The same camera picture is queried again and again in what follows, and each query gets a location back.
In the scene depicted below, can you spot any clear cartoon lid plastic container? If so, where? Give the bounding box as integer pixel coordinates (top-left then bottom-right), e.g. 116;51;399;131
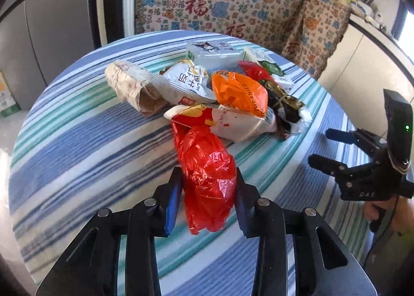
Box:
186;40;243;72

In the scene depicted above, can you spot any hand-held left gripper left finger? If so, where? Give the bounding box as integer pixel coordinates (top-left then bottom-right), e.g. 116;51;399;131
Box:
35;167;185;296

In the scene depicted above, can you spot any floral paper bag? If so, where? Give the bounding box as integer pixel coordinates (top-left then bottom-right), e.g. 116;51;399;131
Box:
105;60;169;117

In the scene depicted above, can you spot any white kitchen counter cabinet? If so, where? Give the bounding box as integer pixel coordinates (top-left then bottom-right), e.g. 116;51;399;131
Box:
319;13;414;114

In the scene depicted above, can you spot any person's right hand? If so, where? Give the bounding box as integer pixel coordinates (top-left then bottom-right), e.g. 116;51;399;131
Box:
363;198;414;235

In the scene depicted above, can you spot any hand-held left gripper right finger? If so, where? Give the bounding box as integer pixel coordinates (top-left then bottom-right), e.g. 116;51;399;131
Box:
234;167;377;296

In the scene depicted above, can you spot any small printed blanket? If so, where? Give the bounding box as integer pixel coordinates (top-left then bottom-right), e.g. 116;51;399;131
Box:
281;0;352;80

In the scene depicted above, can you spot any white bowl stack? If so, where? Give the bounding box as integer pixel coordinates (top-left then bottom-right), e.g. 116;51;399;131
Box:
351;0;372;17

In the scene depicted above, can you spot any white red-yellow print paper bag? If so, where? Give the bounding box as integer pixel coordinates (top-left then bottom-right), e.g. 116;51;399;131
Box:
163;103;279;143

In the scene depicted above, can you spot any grey refrigerator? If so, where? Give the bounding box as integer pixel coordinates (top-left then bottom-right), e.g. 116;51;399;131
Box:
0;0;105;113

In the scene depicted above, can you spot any window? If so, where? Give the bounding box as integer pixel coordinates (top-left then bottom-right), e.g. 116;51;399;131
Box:
392;0;414;68

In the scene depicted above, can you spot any orange plastic bag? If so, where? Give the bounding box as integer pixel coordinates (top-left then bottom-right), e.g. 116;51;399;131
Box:
211;71;269;119

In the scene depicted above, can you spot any dark crumpled wrapper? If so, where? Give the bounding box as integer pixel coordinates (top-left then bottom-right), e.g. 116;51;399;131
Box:
259;79;313;139

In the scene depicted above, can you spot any red plastic bag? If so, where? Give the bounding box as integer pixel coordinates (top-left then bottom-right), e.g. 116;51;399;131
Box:
171;121;239;236

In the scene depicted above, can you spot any white foil snack packet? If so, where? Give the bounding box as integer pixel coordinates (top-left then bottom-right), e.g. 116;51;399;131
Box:
158;59;217;106

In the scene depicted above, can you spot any red snack packet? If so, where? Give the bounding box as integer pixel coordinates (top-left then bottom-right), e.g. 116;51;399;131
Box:
239;61;275;84

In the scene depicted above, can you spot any green white cardboard box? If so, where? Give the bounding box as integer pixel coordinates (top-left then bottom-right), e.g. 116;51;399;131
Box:
0;71;22;119

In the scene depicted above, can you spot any green snack packet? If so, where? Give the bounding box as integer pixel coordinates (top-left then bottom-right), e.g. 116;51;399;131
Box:
259;61;287;77

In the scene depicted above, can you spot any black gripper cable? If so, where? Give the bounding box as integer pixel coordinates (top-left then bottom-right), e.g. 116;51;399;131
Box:
370;199;397;253

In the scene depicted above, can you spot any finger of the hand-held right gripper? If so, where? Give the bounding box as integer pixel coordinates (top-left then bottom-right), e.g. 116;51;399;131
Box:
325;128;387;156
307;153;376;190

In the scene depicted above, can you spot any striped tablecloth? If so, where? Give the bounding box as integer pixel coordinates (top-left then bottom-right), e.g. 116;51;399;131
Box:
8;31;372;296

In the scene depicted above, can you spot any small white wrapper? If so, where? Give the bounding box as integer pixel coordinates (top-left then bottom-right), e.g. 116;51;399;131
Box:
272;74;295;93

